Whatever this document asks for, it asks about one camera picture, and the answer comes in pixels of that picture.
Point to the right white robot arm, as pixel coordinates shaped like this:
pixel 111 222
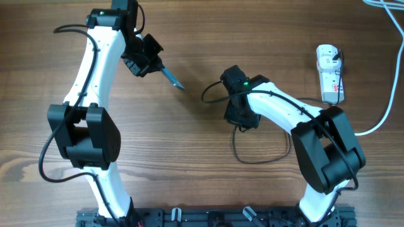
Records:
pixel 328 152

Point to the blue screen smartphone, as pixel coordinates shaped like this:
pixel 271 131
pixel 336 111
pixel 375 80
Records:
pixel 175 82

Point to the white power strip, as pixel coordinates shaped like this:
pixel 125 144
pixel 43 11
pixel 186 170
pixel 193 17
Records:
pixel 331 84

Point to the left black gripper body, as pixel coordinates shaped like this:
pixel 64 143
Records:
pixel 140 57

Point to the white charger adapter plug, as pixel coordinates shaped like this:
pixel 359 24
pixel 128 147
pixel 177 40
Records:
pixel 326 64

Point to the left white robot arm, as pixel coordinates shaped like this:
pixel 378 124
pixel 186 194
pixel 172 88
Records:
pixel 81 127

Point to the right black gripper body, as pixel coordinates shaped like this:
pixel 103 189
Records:
pixel 243 118

